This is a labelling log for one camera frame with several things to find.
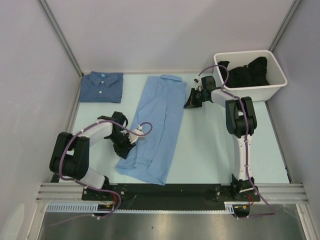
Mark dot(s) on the aluminium frame rail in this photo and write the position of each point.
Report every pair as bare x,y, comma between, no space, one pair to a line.
274,193

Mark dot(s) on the black shirt in bin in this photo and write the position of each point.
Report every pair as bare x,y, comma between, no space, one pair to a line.
251,75

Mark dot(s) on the light blue long sleeve shirt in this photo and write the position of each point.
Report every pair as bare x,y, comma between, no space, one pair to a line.
161,104

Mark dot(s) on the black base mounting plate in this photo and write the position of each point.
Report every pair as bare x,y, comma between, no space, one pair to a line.
179,197

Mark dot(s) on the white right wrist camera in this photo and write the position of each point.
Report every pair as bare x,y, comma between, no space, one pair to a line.
198,82

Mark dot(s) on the folded dark blue checked shirt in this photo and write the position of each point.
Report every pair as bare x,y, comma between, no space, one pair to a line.
101,87

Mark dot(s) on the white plastic bin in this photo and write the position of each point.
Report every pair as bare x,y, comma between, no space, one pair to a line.
274,73

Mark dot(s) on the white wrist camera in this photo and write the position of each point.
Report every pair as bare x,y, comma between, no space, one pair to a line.
198,82
136,134

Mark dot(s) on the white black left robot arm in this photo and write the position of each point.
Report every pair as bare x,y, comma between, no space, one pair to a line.
71,154

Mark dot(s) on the white slotted cable duct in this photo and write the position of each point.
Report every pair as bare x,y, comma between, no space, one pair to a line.
96,208

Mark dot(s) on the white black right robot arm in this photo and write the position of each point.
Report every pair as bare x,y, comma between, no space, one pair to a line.
240,121

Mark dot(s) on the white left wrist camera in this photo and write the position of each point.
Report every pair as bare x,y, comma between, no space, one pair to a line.
136,134

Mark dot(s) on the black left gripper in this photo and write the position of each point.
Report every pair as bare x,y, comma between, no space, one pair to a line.
123,152

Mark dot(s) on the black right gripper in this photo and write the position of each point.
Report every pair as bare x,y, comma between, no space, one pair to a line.
192,102

